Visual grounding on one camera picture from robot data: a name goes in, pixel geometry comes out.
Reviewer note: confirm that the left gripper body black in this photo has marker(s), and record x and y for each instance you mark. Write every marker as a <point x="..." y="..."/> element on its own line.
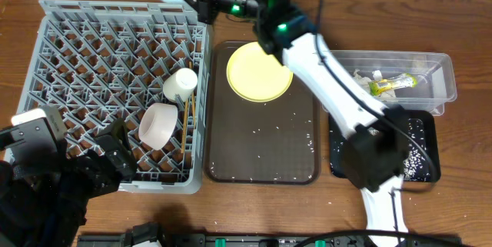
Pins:
<point x="102" y="168"/>

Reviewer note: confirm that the white cup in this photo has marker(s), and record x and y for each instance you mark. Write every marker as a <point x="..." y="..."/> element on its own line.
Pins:
<point x="157" y="125"/>

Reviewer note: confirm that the wooden chopstick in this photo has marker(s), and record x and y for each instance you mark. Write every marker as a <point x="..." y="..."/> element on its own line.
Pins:
<point x="184" y="127"/>
<point x="191" y="66"/>

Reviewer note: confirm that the yellow plate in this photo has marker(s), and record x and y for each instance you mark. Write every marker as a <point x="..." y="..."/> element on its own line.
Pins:
<point x="255" y="75"/>

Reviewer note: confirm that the white bowl with food residue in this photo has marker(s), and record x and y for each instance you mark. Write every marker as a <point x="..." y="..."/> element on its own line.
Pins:
<point x="180" y="85"/>

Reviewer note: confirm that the white tissue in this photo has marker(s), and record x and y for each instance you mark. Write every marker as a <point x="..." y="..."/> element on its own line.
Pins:
<point x="364" y="83"/>

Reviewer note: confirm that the green yellow snack wrapper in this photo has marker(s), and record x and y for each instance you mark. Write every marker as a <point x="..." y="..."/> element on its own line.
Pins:
<point x="404" y="80"/>

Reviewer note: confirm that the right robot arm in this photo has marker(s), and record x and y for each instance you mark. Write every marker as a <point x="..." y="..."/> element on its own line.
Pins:
<point x="375" y="135"/>

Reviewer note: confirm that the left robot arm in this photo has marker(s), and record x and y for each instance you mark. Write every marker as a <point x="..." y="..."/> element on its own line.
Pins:
<point x="44" y="193"/>

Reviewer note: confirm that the grey plastic dishwasher rack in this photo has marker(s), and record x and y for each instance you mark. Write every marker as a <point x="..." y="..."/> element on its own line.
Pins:
<point x="99" y="61"/>

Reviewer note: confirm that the dark brown serving tray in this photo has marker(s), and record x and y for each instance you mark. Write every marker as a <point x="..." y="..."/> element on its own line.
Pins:
<point x="276" y="142"/>

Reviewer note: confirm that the clear plastic container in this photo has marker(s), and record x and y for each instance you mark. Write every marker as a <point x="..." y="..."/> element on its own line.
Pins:
<point x="433" y="71"/>

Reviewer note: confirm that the pile of rice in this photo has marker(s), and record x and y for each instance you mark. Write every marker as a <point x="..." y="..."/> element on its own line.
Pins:
<point x="412" y="164"/>

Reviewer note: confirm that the black tray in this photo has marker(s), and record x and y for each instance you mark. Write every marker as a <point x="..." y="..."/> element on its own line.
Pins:
<point x="421" y="130"/>

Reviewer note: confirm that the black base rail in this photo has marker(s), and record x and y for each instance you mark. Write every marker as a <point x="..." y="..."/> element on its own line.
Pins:
<point x="152" y="234"/>

